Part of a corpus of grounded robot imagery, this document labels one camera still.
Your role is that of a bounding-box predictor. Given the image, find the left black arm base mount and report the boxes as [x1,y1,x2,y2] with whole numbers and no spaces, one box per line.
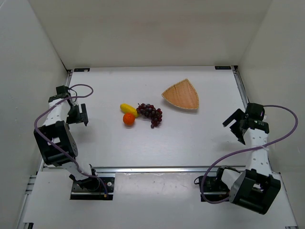
[70,174,115,201]

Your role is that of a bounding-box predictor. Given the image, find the dark red fake grapes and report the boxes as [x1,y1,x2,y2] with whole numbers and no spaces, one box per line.
[136,103,163,129]

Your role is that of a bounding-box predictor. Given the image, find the black corner bracket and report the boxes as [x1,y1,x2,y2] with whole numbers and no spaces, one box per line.
[73,68,90,72]
[215,66,231,70]

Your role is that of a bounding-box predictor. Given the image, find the woven bamboo fruit basket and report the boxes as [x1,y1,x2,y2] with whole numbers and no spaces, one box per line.
[162,79,199,110]

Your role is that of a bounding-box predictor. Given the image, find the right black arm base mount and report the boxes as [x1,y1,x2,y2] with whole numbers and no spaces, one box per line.
[203,175,230,202]

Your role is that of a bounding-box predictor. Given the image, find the orange fake orange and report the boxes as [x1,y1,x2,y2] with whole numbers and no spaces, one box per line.
[123,113,135,126]

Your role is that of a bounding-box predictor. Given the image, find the left aluminium frame rail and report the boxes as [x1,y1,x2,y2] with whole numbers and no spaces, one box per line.
[16,69,73,229]

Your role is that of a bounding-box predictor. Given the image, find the left black corner bracket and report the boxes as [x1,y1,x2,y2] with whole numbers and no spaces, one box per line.
[73,68,90,72]

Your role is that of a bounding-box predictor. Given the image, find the right black corner bracket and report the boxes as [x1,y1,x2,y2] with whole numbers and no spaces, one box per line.
[215,66,231,70]

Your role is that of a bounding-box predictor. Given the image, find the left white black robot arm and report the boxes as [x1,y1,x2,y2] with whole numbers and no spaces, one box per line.
[34,85,100,192]

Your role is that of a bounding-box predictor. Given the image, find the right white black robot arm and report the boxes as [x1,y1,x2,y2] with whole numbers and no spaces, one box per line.
[215,103,281,215]

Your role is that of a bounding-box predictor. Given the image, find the yellow fake banana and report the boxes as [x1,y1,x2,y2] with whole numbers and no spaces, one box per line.
[120,104,138,118]

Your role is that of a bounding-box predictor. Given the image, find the front aluminium frame rail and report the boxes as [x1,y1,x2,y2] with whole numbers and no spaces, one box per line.
[94,167,209,173]

